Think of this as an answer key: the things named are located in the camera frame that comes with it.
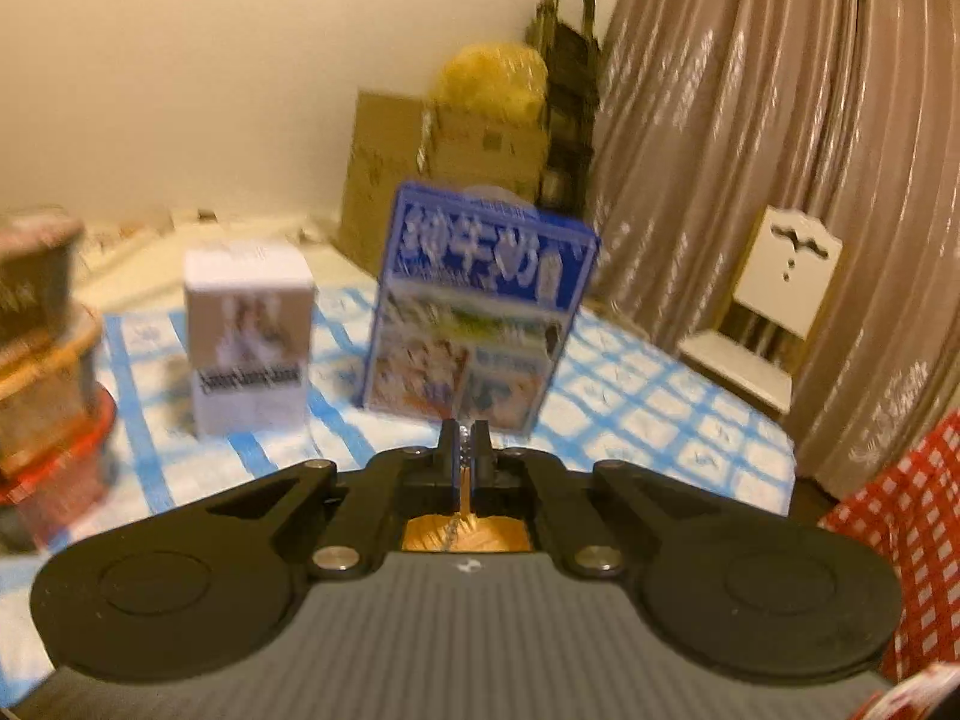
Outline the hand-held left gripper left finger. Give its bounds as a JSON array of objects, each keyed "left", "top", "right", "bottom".
[{"left": 199, "top": 420, "right": 461, "bottom": 581}]

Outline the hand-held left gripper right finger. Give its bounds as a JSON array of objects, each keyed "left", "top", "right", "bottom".
[{"left": 471, "top": 420, "right": 741, "bottom": 579}]

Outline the blue milk carton box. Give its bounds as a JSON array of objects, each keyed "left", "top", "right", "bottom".
[{"left": 363, "top": 180, "right": 603, "bottom": 436}]

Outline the blue checked tablecloth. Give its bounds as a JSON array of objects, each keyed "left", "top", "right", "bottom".
[{"left": 0, "top": 281, "right": 797, "bottom": 691}]

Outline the small white product box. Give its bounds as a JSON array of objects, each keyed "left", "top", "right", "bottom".
[{"left": 184, "top": 238, "right": 317, "bottom": 437}]

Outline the large cardboard box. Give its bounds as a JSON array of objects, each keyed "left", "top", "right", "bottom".
[{"left": 336, "top": 90, "right": 445, "bottom": 280}]

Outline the small cardboard box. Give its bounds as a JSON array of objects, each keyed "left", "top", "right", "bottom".
[{"left": 424, "top": 99, "right": 550, "bottom": 205}]

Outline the white wooden chair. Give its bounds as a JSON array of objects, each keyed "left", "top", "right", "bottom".
[{"left": 677, "top": 205, "right": 845, "bottom": 415}]

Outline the yellow plastic bag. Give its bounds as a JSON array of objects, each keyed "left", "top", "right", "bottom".
[{"left": 439, "top": 43, "right": 550, "bottom": 125}]

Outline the black orange instant food bowl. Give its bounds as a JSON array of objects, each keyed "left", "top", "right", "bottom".
[{"left": 0, "top": 306, "right": 104, "bottom": 470}]

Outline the red checked cloth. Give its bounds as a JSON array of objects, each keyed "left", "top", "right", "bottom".
[{"left": 817, "top": 409, "right": 960, "bottom": 685}]

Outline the beige patterned curtain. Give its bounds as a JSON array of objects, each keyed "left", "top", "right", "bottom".
[{"left": 576, "top": 0, "right": 960, "bottom": 497}]

